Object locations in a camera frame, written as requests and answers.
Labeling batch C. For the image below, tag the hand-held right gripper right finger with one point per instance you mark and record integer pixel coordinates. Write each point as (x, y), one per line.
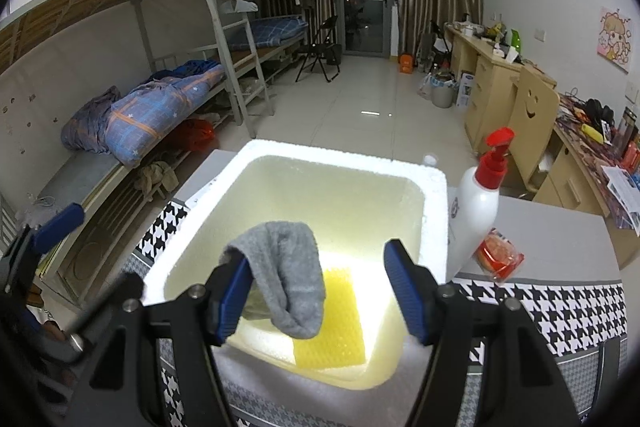
(407, 292)

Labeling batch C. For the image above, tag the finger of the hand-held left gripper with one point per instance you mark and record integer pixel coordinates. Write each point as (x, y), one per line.
(102, 313)
(60, 222)

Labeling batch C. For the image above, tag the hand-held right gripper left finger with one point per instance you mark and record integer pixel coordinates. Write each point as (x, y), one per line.
(231, 302)

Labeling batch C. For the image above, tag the grey sock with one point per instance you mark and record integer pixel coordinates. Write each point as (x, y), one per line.
(285, 267)

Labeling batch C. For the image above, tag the white foam box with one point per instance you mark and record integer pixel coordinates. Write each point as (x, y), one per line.
(325, 202)

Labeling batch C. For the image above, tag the yellow sponge cloth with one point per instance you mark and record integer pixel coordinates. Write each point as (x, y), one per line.
(340, 322)

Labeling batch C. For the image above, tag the red snack packet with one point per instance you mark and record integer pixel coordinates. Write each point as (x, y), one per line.
(497, 254)

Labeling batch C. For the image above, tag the white pump bottle red top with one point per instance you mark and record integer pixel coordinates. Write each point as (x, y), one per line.
(472, 217)

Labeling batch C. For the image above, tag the beige crumpled clothes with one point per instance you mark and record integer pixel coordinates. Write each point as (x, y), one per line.
(155, 179)

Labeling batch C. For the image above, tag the blue plaid quilt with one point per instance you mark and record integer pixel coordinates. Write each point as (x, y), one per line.
(150, 112)

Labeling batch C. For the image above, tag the black white houndstooth tablecloth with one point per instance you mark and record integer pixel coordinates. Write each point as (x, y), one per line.
(550, 312)

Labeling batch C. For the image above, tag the red bag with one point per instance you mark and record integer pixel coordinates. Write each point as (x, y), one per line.
(195, 134)

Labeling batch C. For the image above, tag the grey bucket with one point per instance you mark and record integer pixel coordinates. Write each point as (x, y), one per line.
(442, 93)

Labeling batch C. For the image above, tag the cluttered wooden desk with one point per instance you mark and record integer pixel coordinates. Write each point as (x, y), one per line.
(575, 172)

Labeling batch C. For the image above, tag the white blue carton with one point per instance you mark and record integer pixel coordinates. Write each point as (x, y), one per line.
(465, 89)

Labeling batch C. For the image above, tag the wooden desk with drawers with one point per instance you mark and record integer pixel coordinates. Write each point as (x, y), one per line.
(492, 82)

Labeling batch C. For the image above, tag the orange item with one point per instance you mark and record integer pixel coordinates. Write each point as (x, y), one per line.
(406, 63)

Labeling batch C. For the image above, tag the printed paper sheets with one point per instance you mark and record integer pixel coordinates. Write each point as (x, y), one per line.
(620, 192)

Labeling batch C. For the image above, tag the yellow tube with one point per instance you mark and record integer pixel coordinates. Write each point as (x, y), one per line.
(591, 132)

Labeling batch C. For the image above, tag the black folding chair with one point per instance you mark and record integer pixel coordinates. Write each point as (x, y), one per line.
(320, 52)
(435, 47)

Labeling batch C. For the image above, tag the green plastic item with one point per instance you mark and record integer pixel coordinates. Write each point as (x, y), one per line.
(515, 41)

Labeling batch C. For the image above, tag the blue checked mattress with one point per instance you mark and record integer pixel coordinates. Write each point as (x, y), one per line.
(275, 29)

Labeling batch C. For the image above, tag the hanger with grey cloth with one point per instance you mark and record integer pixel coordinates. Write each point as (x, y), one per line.
(237, 4)

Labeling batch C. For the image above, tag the double wall socket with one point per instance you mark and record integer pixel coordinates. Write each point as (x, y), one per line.
(633, 92)

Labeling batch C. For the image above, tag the pink cartoon wall poster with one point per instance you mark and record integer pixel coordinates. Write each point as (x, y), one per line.
(615, 37)

